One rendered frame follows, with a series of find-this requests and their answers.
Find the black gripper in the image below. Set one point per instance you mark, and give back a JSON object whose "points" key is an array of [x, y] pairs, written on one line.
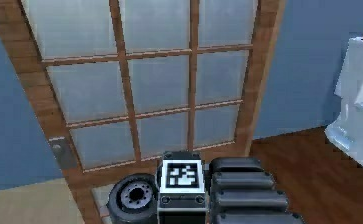
{"points": [[133, 198]]}

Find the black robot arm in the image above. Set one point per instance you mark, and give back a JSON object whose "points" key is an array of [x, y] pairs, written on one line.
{"points": [[245, 190]]}

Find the wooden glass-paned door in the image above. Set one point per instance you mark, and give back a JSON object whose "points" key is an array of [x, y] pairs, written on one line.
{"points": [[155, 83]]}

